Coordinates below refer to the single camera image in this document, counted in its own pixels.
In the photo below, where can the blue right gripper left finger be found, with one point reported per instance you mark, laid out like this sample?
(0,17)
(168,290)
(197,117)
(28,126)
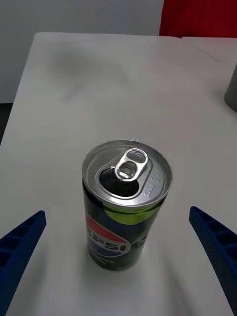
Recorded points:
(19,251)

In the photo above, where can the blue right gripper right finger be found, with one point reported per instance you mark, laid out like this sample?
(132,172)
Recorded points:
(219,251)

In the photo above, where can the black green can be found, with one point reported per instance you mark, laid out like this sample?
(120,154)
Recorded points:
(111,237)

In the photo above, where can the grey plastic bin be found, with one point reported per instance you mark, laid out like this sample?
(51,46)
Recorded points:
(233,96)

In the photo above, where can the red curtain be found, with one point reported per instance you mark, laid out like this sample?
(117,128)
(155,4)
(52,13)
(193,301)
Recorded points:
(197,17)

